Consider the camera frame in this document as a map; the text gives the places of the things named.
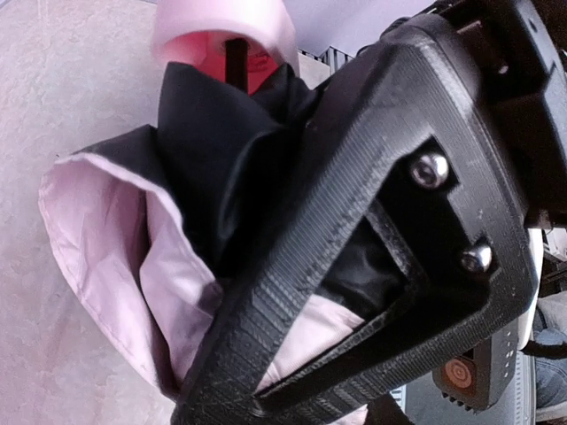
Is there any pink black folding umbrella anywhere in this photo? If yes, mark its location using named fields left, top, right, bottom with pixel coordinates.
left=37, top=0, right=400, bottom=425

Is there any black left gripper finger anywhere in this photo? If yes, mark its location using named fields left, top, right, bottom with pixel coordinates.
left=172, top=12, right=539, bottom=424

